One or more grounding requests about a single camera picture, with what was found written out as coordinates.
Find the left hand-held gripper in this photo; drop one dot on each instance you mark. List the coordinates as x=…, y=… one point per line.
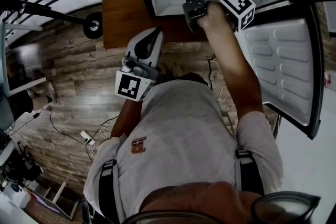
x=128, y=86

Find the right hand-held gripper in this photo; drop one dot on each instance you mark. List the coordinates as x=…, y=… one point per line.
x=236, y=2

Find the mini fridge with door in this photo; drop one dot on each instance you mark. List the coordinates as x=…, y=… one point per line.
x=288, y=60

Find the person's right forearm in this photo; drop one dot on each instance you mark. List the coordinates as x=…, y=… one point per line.
x=236, y=73

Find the person's left forearm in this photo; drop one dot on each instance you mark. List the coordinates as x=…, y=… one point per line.
x=126, y=120

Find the person's right hand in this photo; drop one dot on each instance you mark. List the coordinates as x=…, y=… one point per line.
x=215, y=19

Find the brown wooden table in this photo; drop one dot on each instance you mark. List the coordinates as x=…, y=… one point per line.
x=120, y=8

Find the person's white t-shirt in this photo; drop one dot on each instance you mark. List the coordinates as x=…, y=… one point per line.
x=178, y=126

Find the white power strip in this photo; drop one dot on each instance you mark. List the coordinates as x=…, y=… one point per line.
x=88, y=137

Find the white shelf board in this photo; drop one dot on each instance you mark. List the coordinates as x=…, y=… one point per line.
x=26, y=85

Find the black power adapter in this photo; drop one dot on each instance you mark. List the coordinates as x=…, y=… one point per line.
x=36, y=115

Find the grey blue panel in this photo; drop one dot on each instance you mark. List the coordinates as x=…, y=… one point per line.
x=4, y=60

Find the person's face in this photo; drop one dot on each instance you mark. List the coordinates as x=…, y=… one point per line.
x=199, y=199

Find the white bag with red print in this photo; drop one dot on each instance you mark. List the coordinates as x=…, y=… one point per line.
x=328, y=80

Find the black bag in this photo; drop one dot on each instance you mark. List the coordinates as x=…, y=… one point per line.
x=23, y=165

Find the white counter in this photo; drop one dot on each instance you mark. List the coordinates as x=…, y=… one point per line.
x=309, y=165

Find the person's black glasses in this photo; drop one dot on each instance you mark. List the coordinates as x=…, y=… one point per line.
x=283, y=207

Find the white stool frame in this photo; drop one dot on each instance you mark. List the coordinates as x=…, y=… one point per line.
x=60, y=196

